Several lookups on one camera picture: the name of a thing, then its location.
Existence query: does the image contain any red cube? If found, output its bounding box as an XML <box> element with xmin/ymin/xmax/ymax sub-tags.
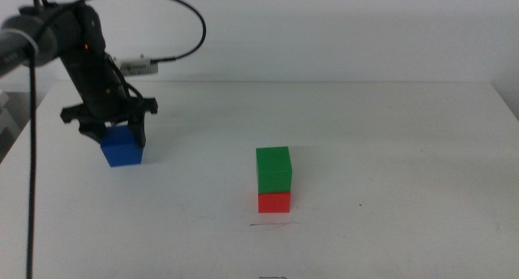
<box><xmin>257</xmin><ymin>191</ymin><xmax>292</xmax><ymax>214</ymax></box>

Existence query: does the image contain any green cube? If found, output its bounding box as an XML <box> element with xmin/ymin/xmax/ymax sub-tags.
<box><xmin>255</xmin><ymin>146</ymin><xmax>294</xmax><ymax>195</ymax></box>

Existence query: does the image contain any black braided hanging cable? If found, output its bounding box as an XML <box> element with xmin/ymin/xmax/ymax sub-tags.
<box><xmin>24</xmin><ymin>47</ymin><xmax>39</xmax><ymax>279</ymax></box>

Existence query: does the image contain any blue cube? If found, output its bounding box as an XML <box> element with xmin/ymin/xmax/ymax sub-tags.
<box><xmin>100</xmin><ymin>124</ymin><xmax>145</xmax><ymax>168</ymax></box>

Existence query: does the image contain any black looped camera cable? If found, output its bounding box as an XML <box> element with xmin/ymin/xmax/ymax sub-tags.
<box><xmin>42</xmin><ymin>0</ymin><xmax>208</xmax><ymax>63</ymax></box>

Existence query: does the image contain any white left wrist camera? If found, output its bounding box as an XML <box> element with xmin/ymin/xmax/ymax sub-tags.
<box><xmin>114</xmin><ymin>54</ymin><xmax>160</xmax><ymax>77</ymax></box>

